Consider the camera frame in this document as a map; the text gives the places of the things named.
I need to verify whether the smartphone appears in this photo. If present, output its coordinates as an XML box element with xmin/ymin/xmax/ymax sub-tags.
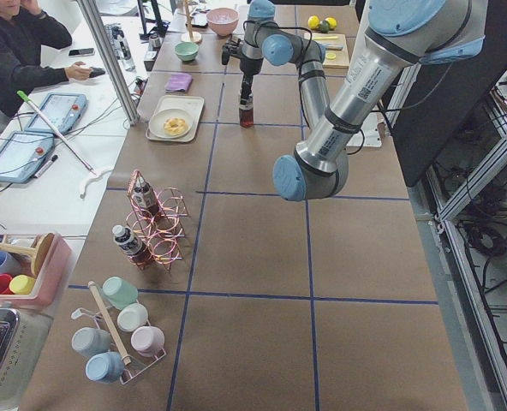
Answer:
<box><xmin>68</xmin><ymin>48</ymin><xmax>95</xmax><ymax>57</ymax></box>

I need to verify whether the yellow lemon right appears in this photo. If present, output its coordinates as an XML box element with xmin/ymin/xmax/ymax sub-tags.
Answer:
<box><xmin>325</xmin><ymin>17</ymin><xmax>337</xmax><ymax>30</ymax></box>

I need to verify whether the tea bottle rack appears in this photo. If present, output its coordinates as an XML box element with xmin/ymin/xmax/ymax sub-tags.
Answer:
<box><xmin>111</xmin><ymin>224</ymin><xmax>153</xmax><ymax>267</ymax></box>
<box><xmin>133</xmin><ymin>180</ymin><xmax>159</xmax><ymax>217</ymax></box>

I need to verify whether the aluminium frame column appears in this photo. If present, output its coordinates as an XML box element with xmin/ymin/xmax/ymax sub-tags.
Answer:
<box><xmin>77</xmin><ymin>0</ymin><xmax>140</xmax><ymax>126</ymax></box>

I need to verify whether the grabber stick green tip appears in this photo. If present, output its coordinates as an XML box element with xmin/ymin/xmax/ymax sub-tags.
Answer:
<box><xmin>16</xmin><ymin>90</ymin><xmax>97</xmax><ymax>176</ymax></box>

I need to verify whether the upper blue teach pendant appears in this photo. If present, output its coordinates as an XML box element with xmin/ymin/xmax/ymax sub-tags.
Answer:
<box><xmin>38</xmin><ymin>92</ymin><xmax>87</xmax><ymax>134</ymax></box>

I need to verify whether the yellow lemon left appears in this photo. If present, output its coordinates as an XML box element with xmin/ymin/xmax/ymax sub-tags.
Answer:
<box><xmin>307</xmin><ymin>15</ymin><xmax>319</xmax><ymax>30</ymax></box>

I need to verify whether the purple folded cloth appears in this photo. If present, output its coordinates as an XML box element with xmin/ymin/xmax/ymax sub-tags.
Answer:
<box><xmin>164</xmin><ymin>73</ymin><xmax>193</xmax><ymax>93</ymax></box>

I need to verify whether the pink storage bin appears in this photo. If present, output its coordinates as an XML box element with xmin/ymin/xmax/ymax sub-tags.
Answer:
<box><xmin>0</xmin><ymin>233</ymin><xmax>72</xmax><ymax>309</ymax></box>

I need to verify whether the mint green mug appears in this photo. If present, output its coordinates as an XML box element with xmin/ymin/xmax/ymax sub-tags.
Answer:
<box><xmin>102</xmin><ymin>276</ymin><xmax>139</xmax><ymax>310</ymax></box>

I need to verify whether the yellow lemon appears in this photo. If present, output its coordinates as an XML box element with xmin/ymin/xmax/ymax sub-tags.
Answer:
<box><xmin>325</xmin><ymin>17</ymin><xmax>337</xmax><ymax>30</ymax></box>
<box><xmin>307</xmin><ymin>15</ymin><xmax>319</xmax><ymax>30</ymax></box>

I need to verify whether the cream bunny serving tray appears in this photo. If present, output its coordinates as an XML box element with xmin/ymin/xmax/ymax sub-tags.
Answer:
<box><xmin>146</xmin><ymin>95</ymin><xmax>204</xmax><ymax>143</ymax></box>

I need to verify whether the glazed twisted donut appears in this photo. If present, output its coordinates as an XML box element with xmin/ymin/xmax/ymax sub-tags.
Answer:
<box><xmin>164</xmin><ymin>117</ymin><xmax>188</xmax><ymax>136</ymax></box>

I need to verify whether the person in black sweater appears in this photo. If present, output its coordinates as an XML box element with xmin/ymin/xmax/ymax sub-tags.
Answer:
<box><xmin>0</xmin><ymin>1</ymin><xmax>98</xmax><ymax>117</ymax></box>

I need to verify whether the tea bottle back rack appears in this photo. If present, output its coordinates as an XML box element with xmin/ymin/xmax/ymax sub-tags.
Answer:
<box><xmin>133</xmin><ymin>180</ymin><xmax>159</xmax><ymax>217</ymax></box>

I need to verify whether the white round plate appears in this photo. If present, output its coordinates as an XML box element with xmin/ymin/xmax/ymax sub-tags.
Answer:
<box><xmin>148</xmin><ymin>108</ymin><xmax>193</xmax><ymax>139</ymax></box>

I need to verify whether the white mug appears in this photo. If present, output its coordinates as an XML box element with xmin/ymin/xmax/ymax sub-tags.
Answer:
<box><xmin>117</xmin><ymin>302</ymin><xmax>148</xmax><ymax>332</ymax></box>

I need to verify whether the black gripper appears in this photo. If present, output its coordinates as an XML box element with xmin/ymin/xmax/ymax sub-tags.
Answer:
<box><xmin>240</xmin><ymin>56</ymin><xmax>263</xmax><ymax>103</ymax></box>

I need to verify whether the copper wire bottle rack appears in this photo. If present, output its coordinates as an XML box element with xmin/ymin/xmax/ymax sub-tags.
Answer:
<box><xmin>126</xmin><ymin>170</ymin><xmax>189</xmax><ymax>274</ymax></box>

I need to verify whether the light blue mug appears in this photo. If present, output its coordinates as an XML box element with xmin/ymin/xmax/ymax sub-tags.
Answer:
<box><xmin>85</xmin><ymin>351</ymin><xmax>125</xmax><ymax>384</ymax></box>

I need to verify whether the bamboo cutting board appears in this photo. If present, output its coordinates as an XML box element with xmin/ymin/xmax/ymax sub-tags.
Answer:
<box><xmin>313</xmin><ymin>33</ymin><xmax>349</xmax><ymax>69</ymax></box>

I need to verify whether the pink mug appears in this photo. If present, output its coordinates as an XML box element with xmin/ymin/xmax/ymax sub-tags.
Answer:
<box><xmin>131</xmin><ymin>325</ymin><xmax>165</xmax><ymax>357</ymax></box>

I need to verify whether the white mug rack wooden handle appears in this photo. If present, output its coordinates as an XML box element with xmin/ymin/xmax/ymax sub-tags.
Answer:
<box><xmin>70</xmin><ymin>281</ymin><xmax>166</xmax><ymax>385</ymax></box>

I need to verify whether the wooden mug tree stand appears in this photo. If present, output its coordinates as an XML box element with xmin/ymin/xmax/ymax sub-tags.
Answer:
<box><xmin>181</xmin><ymin>0</ymin><xmax>202</xmax><ymax>45</ymax></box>

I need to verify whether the tea bottle right rack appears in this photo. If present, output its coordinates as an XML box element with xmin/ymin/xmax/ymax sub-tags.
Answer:
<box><xmin>111</xmin><ymin>224</ymin><xmax>153</xmax><ymax>267</ymax></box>

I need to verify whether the mint green bowl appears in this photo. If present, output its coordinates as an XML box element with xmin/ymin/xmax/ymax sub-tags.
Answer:
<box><xmin>174</xmin><ymin>42</ymin><xmax>200</xmax><ymax>63</ymax></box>

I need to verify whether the lower blue teach pendant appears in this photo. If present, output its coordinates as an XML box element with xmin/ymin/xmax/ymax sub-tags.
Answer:
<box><xmin>0</xmin><ymin>131</ymin><xmax>55</xmax><ymax>184</ymax></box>

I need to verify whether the pink bowl of ice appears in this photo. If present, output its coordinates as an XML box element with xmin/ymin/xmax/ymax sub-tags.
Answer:
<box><xmin>206</xmin><ymin>8</ymin><xmax>239</xmax><ymax>37</ymax></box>

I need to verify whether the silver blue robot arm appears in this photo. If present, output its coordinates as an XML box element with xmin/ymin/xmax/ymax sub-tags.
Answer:
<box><xmin>242</xmin><ymin>1</ymin><xmax>487</xmax><ymax>201</ymax></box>

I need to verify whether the tea bottle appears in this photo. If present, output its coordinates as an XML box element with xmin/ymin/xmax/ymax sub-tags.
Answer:
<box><xmin>239</xmin><ymin>93</ymin><xmax>254</xmax><ymax>128</ymax></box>

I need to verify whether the blue teach pendant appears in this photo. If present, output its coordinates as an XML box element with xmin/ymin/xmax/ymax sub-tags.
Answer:
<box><xmin>0</xmin><ymin>131</ymin><xmax>55</xmax><ymax>184</ymax></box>
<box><xmin>38</xmin><ymin>92</ymin><xmax>87</xmax><ymax>134</ymax></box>

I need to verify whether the silver toaster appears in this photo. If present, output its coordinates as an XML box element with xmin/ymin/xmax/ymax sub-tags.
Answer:
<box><xmin>0</xmin><ymin>307</ymin><xmax>52</xmax><ymax>410</ymax></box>

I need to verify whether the green lime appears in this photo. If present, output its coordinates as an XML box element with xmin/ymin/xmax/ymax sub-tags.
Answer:
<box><xmin>318</xmin><ymin>21</ymin><xmax>331</xmax><ymax>33</ymax></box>

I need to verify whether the grey blue mug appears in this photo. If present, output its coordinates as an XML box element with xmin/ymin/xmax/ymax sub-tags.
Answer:
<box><xmin>71</xmin><ymin>327</ymin><xmax>112</xmax><ymax>358</ymax></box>

